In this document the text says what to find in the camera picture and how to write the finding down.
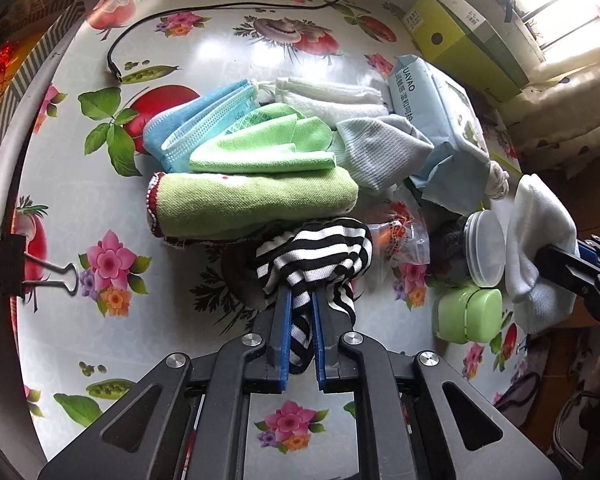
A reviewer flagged grey sock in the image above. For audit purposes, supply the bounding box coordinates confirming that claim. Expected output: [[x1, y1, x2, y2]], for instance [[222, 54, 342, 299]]
[[330, 114, 434, 192]]

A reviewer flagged black binder clip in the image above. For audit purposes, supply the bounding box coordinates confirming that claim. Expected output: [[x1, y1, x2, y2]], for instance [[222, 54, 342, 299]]
[[0, 234, 80, 306]]

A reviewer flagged floral plastic tablecloth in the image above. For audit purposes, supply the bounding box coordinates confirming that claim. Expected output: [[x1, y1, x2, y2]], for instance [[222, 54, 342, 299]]
[[0, 0, 531, 480]]

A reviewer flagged clear round lidded container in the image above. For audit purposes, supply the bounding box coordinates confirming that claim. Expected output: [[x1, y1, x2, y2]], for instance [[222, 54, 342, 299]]
[[437, 210, 507, 288]]

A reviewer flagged pale blue wet wipes pack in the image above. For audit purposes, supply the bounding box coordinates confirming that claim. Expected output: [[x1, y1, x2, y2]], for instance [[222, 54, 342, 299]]
[[387, 54, 492, 216]]

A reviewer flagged white folded towel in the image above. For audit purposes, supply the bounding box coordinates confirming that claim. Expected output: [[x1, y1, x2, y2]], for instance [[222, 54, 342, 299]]
[[257, 77, 391, 128]]

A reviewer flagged black cable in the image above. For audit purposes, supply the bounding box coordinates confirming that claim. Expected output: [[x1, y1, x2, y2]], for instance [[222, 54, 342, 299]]
[[107, 0, 352, 83]]

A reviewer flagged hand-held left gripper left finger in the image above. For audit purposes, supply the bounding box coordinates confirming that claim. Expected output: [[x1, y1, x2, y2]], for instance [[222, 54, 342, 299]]
[[37, 285, 293, 480]]

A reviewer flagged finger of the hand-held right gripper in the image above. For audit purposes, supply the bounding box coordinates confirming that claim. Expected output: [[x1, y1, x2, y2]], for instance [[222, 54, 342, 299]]
[[534, 245, 600, 321], [577, 235, 600, 281]]

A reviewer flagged green knit towel red trim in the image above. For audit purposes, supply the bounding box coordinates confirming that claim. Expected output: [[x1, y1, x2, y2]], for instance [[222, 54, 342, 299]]
[[145, 167, 359, 248]]

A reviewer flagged yellow green cardboard box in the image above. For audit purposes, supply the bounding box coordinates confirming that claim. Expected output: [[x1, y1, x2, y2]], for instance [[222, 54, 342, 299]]
[[400, 0, 538, 103]]

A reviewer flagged window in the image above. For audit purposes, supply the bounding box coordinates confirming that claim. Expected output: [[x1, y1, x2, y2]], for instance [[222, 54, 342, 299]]
[[460, 0, 600, 66]]

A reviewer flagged clear plastic bag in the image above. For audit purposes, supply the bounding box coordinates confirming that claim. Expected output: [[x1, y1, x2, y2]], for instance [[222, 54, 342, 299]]
[[365, 187, 433, 293]]

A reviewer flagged black white striped sock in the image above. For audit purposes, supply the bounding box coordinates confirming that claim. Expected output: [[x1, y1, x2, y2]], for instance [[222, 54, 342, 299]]
[[222, 217, 376, 376]]

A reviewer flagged green microfiber cloth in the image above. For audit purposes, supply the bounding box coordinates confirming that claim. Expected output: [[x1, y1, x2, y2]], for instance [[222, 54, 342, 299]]
[[189, 103, 337, 173]]

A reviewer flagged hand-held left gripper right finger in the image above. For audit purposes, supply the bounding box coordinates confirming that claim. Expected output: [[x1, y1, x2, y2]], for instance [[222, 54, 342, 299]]
[[312, 290, 563, 480]]

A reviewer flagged white floral curtain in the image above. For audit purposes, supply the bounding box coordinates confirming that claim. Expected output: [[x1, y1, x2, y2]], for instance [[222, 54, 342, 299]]
[[500, 55, 600, 171]]

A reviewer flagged grey striped sheet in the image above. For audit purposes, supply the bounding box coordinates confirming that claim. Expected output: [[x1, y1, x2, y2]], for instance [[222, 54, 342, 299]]
[[0, 0, 88, 241]]

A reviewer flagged blue cloth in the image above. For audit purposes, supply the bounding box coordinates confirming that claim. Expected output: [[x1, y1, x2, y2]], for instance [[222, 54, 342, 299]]
[[142, 79, 259, 173]]

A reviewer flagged green plastic jar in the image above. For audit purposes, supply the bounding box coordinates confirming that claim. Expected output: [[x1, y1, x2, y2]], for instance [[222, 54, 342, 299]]
[[432, 284, 503, 345]]

